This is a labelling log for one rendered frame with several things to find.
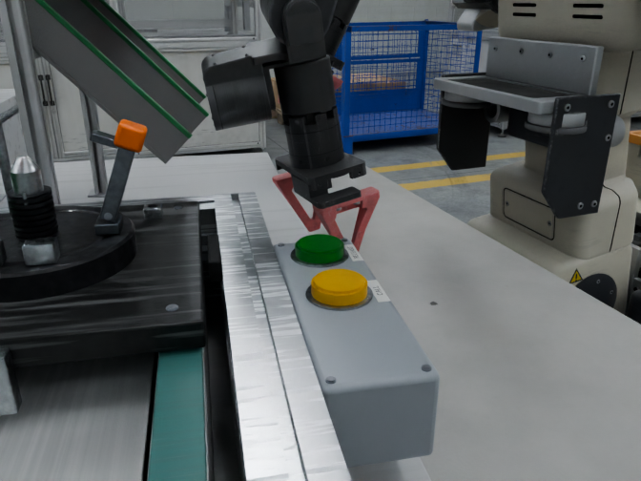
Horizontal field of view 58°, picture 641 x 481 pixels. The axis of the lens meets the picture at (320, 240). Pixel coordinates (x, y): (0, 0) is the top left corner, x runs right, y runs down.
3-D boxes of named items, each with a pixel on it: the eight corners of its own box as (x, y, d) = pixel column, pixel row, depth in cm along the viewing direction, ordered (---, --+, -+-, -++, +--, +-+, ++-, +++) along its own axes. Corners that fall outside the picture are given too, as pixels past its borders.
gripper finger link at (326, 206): (331, 276, 59) (317, 190, 55) (304, 252, 65) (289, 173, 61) (388, 255, 61) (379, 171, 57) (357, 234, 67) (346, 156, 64)
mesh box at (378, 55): (419, 123, 585) (425, 18, 548) (472, 141, 511) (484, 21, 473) (302, 134, 539) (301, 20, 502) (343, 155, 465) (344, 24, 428)
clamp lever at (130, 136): (122, 217, 46) (148, 126, 44) (119, 225, 44) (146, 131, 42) (74, 203, 45) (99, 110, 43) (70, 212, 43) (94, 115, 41)
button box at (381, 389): (348, 296, 54) (350, 234, 52) (434, 457, 35) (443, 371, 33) (274, 303, 53) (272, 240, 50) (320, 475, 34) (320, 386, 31)
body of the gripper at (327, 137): (312, 197, 58) (299, 123, 54) (276, 173, 66) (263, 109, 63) (369, 178, 60) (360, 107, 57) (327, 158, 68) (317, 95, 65)
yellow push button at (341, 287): (359, 289, 44) (359, 265, 43) (373, 315, 41) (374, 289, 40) (306, 294, 43) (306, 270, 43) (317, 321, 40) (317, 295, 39)
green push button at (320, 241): (337, 253, 50) (338, 231, 50) (348, 272, 47) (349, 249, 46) (292, 257, 50) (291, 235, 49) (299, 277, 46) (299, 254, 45)
